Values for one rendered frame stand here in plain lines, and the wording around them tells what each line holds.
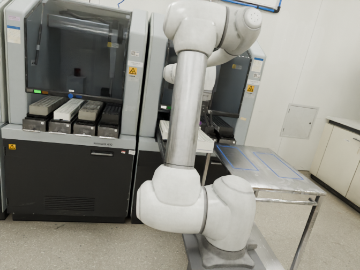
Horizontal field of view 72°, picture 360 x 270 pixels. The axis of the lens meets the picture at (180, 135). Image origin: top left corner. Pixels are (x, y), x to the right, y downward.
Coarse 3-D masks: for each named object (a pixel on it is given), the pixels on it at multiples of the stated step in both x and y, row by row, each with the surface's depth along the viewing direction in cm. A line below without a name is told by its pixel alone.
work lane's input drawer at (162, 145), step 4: (156, 128) 185; (156, 132) 182; (160, 132) 172; (156, 136) 180; (160, 136) 167; (160, 140) 159; (164, 140) 158; (160, 144) 154; (164, 144) 154; (160, 148) 152; (164, 148) 143; (160, 152) 151; (164, 152) 141; (164, 156) 135
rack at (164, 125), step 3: (162, 120) 186; (162, 123) 178; (165, 123) 178; (168, 123) 180; (159, 126) 184; (162, 126) 169; (165, 126) 170; (168, 126) 171; (162, 129) 165; (165, 129) 164; (162, 132) 176; (165, 132) 158; (162, 135) 163; (165, 135) 159; (165, 138) 159
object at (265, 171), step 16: (224, 144) 168; (208, 160) 170; (224, 160) 140; (240, 160) 144; (256, 160) 148; (272, 160) 152; (240, 176) 122; (256, 176) 125; (272, 176) 129; (288, 176) 132; (304, 176) 136; (256, 192) 184; (288, 192) 117; (304, 192) 118; (320, 192) 120; (256, 240) 162; (304, 240) 128; (272, 256) 150
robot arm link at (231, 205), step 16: (224, 176) 83; (208, 192) 80; (224, 192) 77; (240, 192) 77; (208, 208) 77; (224, 208) 76; (240, 208) 76; (208, 224) 77; (224, 224) 77; (240, 224) 77; (208, 240) 83; (224, 240) 79; (240, 240) 79
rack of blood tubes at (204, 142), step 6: (198, 132) 149; (198, 138) 135; (204, 138) 137; (210, 138) 139; (198, 144) 131; (204, 144) 131; (210, 144) 132; (198, 150) 131; (204, 150) 132; (210, 150) 133
